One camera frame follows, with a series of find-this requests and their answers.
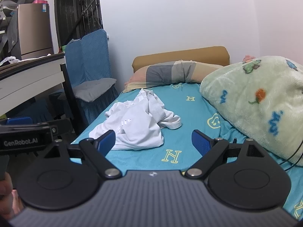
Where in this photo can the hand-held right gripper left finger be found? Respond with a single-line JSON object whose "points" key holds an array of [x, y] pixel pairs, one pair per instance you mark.
{"points": [[106, 141]]}

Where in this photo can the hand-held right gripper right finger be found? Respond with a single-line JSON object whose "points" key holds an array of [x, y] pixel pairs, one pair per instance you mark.
{"points": [[200, 143]]}

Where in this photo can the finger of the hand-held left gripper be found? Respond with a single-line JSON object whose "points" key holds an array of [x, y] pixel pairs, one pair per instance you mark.
{"points": [[62, 126]]}

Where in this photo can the white garment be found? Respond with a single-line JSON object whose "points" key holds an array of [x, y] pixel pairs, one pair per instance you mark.
{"points": [[135, 125]]}

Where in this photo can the person's left hand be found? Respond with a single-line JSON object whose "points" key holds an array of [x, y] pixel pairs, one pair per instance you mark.
{"points": [[9, 196]]}

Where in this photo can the blue covered stool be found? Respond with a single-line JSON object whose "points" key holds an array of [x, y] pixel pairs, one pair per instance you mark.
{"points": [[42, 108]]}

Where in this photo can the teal printed bed sheet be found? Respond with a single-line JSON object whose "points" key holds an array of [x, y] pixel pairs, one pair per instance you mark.
{"points": [[180, 123]]}

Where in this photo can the black wooden chair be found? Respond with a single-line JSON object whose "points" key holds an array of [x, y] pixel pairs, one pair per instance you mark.
{"points": [[69, 94]]}

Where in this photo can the grey seat cushion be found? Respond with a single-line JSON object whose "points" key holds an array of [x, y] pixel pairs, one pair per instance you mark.
{"points": [[91, 89]]}

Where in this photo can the white desk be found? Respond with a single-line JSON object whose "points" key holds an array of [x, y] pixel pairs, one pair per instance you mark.
{"points": [[26, 75]]}

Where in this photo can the green fleece printed blanket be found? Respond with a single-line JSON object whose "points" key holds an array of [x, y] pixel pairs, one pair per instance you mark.
{"points": [[258, 99]]}

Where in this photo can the blue covered chair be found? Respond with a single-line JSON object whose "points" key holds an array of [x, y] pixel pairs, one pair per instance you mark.
{"points": [[90, 59]]}

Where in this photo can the plaid pillow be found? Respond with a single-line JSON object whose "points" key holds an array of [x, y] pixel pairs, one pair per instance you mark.
{"points": [[165, 74]]}

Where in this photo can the green cup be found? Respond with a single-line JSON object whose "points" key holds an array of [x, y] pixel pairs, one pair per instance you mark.
{"points": [[63, 48]]}

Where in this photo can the white plastic bag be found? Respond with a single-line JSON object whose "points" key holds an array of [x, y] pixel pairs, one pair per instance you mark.
{"points": [[8, 60]]}

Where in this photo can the tan headboard cushion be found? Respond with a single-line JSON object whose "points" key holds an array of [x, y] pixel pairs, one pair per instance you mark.
{"points": [[180, 55]]}

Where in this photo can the pink plush toy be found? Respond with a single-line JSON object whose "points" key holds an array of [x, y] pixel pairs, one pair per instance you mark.
{"points": [[249, 57]]}

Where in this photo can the bronze refrigerator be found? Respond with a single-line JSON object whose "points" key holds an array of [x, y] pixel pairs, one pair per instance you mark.
{"points": [[35, 30]]}

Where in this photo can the grey hanging cloth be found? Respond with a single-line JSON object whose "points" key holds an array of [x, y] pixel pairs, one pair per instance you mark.
{"points": [[13, 28]]}

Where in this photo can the dark window grille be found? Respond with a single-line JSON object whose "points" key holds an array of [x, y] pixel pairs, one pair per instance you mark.
{"points": [[78, 9]]}

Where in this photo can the pink lid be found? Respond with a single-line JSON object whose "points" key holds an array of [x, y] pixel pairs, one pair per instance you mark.
{"points": [[40, 2]]}

